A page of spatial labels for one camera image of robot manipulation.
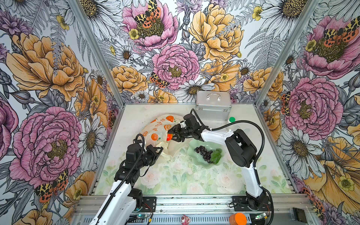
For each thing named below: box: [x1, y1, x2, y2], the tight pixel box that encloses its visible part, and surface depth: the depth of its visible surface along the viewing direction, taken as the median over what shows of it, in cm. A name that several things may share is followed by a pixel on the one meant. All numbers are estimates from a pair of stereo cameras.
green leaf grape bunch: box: [194, 145, 223, 165], surface depth 87 cm
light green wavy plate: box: [187, 139, 226, 169], surface depth 93 cm
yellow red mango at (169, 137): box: [166, 133, 173, 142], surface depth 89 cm
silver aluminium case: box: [195, 90, 233, 121], surface depth 107 cm
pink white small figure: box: [180, 214, 191, 225], surface depth 67 cm
